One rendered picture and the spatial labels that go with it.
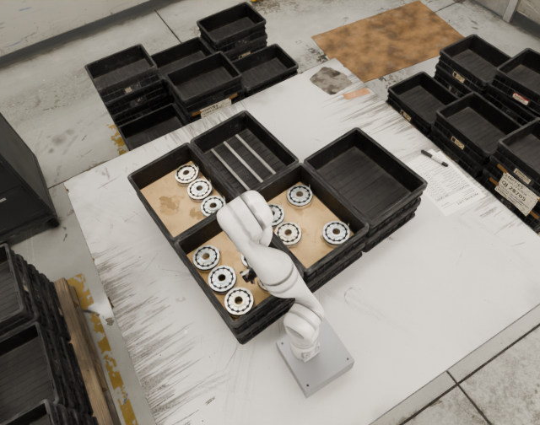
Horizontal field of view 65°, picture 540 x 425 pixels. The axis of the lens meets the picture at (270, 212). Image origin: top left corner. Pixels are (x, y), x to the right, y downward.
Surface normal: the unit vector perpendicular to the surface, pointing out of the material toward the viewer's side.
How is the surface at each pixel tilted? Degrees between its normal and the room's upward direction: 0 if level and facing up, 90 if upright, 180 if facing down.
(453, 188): 0
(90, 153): 0
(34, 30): 90
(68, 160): 0
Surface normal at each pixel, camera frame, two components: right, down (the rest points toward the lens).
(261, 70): -0.07, -0.55
